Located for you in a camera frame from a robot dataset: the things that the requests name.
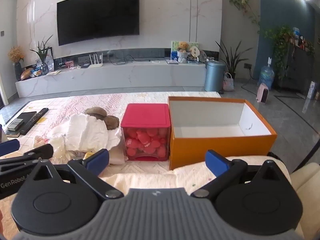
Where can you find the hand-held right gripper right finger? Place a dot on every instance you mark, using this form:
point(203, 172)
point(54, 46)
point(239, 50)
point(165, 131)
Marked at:
point(216, 162)

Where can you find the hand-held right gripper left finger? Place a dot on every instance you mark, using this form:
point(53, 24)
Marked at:
point(98, 162)

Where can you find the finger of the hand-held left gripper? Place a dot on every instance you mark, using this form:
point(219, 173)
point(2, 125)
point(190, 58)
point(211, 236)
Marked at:
point(10, 147)
point(40, 152)

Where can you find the orange cardboard box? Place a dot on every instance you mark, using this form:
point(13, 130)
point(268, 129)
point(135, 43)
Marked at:
point(220, 150)

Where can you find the beige cloth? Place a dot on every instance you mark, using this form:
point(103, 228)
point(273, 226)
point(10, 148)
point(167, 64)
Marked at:
point(117, 156)

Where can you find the white quilted cloth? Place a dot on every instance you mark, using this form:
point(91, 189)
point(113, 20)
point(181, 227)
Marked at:
point(85, 130)

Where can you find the pale pink soft item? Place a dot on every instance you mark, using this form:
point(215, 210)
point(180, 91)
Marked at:
point(40, 141)

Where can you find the small yellow item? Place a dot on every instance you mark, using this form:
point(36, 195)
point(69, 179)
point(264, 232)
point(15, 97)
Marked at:
point(87, 155)

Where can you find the clear plastic bag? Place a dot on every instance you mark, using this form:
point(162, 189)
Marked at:
point(58, 145)

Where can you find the small grey box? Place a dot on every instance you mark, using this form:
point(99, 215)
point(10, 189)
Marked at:
point(15, 125)

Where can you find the black remote control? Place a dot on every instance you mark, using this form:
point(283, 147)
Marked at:
point(35, 120)

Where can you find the black flat tablet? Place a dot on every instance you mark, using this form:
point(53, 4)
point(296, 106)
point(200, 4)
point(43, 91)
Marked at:
point(23, 117)

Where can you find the brown plush toy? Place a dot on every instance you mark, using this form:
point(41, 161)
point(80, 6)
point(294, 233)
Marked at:
point(111, 122)

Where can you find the heap of red balls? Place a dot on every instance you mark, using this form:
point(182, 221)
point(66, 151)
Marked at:
point(145, 140)

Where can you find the red flat object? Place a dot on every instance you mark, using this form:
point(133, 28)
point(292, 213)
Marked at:
point(146, 116)

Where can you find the brown bread-shaped ornament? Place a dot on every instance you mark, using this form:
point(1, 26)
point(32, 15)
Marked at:
point(26, 74)

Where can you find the dried flowers in dark vase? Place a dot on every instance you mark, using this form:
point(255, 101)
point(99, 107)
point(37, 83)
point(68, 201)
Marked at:
point(18, 71)

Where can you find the snack packets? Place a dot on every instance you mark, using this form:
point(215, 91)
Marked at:
point(37, 72)

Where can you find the woven basket bag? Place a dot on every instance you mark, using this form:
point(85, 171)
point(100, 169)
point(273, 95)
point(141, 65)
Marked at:
point(228, 83)

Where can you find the pink heater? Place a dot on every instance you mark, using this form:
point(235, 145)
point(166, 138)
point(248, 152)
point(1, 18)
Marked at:
point(262, 93)

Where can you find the green plant in glass vase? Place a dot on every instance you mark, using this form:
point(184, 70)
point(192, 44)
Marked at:
point(45, 67)

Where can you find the white marble television console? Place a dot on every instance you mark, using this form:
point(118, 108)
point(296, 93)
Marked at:
point(112, 77)

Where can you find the blue-grey trash can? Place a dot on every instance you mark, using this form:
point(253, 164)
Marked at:
point(214, 76)

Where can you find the beige cushion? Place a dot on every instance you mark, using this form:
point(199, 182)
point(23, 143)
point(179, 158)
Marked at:
point(307, 180)

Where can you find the small pink box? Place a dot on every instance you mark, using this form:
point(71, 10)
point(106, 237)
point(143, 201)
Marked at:
point(70, 64)

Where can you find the white router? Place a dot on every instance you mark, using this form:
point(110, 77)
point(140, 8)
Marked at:
point(93, 65)

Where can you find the blue water jug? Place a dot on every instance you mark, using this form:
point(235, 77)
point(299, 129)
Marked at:
point(266, 76)

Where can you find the long-leaf potted plant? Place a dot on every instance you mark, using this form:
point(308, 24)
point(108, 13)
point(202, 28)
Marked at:
point(231, 62)

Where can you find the grey flat book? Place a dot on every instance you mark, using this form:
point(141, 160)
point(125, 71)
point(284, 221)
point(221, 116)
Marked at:
point(172, 62)

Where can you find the round white fan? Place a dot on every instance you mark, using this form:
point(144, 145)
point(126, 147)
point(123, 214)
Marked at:
point(194, 52)

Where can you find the teddy bear bouquet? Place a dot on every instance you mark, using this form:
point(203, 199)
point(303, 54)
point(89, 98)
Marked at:
point(182, 52)

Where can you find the tall white box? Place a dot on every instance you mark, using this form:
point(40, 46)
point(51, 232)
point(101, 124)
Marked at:
point(310, 90)

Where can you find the green picture board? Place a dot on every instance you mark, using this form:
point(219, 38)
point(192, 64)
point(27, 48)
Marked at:
point(192, 43)

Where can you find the dark cabinet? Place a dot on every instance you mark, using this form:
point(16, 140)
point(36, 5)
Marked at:
point(297, 70)

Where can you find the climbing green plant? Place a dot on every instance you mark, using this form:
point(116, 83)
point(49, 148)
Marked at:
point(280, 45)

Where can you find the pale blue bottle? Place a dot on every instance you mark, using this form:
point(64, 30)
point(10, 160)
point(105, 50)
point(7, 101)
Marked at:
point(296, 33)

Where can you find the hanging green vine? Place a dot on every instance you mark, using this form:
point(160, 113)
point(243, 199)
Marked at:
point(243, 5)

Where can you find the wall socket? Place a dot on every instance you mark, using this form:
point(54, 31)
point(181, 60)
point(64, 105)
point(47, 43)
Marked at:
point(247, 66)

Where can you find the black wall television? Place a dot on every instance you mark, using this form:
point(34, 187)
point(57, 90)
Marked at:
point(97, 15)

